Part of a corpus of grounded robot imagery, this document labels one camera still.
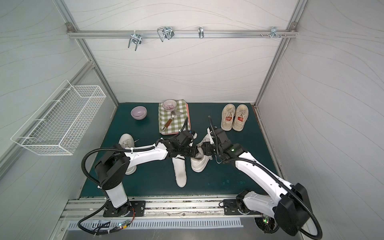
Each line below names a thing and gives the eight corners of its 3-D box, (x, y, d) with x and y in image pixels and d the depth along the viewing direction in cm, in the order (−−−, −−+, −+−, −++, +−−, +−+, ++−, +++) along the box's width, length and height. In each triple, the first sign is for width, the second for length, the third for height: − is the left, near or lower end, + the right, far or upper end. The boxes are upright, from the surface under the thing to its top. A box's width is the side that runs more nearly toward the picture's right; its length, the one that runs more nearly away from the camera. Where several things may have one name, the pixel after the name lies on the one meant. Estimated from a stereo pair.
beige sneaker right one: (231, 129, 108) (233, 123, 101) (236, 107, 122) (238, 100, 116) (243, 133, 106) (246, 126, 100) (247, 110, 120) (250, 103, 114)
